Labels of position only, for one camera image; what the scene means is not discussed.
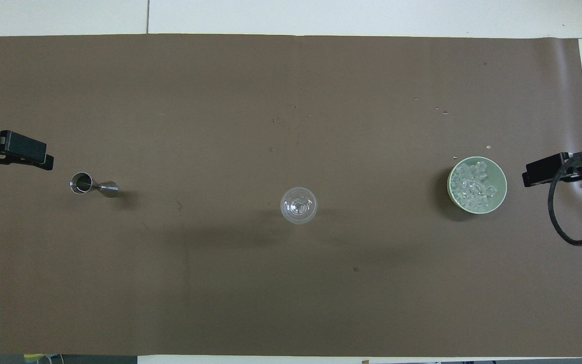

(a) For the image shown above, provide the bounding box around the steel double jigger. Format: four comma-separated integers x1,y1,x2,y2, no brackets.
70,172,119,198

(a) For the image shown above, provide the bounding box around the clear wine glass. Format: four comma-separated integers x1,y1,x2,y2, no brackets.
280,187,318,225

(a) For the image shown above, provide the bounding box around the black cable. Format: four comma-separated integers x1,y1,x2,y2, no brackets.
548,151,582,247

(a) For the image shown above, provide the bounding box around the clear ice cubes pile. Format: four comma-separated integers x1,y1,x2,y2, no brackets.
451,160,498,209

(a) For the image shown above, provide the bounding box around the pale green bowl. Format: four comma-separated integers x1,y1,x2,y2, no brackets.
447,156,508,215

